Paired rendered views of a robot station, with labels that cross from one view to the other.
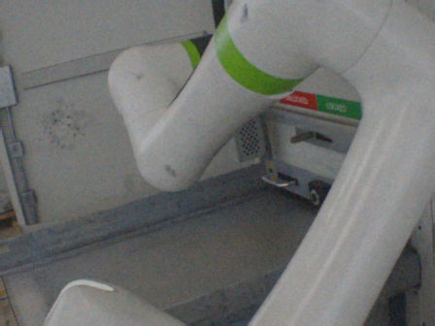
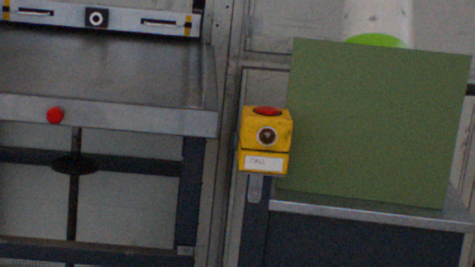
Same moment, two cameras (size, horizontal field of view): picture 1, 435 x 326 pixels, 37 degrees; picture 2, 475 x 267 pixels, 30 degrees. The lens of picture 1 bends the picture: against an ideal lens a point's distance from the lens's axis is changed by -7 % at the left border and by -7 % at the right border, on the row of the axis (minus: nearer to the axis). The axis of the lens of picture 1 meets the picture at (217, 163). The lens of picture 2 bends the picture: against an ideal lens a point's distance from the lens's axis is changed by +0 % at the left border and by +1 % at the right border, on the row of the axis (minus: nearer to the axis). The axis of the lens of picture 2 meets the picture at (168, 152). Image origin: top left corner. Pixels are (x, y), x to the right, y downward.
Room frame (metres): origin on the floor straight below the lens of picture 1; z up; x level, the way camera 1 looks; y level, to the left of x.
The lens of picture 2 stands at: (0.29, 1.87, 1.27)
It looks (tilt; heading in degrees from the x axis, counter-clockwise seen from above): 17 degrees down; 291
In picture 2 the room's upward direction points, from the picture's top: 5 degrees clockwise
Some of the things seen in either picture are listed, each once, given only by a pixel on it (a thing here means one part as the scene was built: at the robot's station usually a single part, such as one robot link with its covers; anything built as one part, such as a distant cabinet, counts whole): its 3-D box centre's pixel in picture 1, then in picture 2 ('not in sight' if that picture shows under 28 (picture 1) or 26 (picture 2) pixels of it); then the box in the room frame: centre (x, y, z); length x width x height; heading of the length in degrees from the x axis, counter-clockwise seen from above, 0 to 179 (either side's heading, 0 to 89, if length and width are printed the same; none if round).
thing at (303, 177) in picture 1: (335, 190); (97, 16); (1.34, -0.23, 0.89); 0.54 x 0.05 x 0.06; 21
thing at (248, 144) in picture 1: (243, 119); not in sight; (1.51, -0.07, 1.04); 0.08 x 0.05 x 0.17; 111
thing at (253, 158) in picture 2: not in sight; (263, 140); (0.67, 0.47, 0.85); 0.08 x 0.08 x 0.10; 21
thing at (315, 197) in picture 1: (319, 195); (96, 18); (1.33, -0.19, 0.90); 0.06 x 0.03 x 0.05; 21
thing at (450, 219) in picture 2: not in sight; (354, 185); (0.53, 0.28, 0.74); 0.37 x 0.32 x 0.02; 16
